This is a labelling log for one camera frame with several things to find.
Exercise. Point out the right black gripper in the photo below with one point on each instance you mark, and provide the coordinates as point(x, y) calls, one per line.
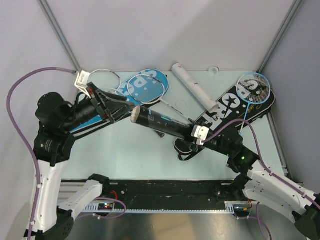
point(195, 146)

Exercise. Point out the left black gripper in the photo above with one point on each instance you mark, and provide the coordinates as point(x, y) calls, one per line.
point(98, 98)

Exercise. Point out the black shuttlecock tube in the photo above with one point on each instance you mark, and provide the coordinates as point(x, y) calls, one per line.
point(159, 122)

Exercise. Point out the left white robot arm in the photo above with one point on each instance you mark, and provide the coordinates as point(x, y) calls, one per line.
point(52, 149)

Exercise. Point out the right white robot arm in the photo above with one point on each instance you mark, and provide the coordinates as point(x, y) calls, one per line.
point(262, 184)

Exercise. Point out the blue racket cover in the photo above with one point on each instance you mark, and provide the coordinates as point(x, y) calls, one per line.
point(153, 72)

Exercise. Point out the white racket white grip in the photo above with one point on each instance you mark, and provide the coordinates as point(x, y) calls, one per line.
point(148, 90)

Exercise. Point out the black racket cover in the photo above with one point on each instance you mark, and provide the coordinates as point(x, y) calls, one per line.
point(231, 107)

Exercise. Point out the light blue racket right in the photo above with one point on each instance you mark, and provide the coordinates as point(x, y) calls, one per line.
point(254, 89)

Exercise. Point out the clear tube cap centre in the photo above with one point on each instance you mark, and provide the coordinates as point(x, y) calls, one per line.
point(181, 104)

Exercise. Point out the clear tube cap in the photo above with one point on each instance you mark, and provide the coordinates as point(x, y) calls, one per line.
point(213, 70)
point(181, 104)

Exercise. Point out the white shuttlecock tube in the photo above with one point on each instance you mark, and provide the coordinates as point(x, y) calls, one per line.
point(193, 86)

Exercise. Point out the clear tube cap far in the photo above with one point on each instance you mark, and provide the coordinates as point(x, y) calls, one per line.
point(213, 70)

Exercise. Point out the white frame racket far left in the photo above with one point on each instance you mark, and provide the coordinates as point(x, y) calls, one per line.
point(105, 77)

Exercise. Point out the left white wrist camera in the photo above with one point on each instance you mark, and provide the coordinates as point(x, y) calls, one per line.
point(81, 81)

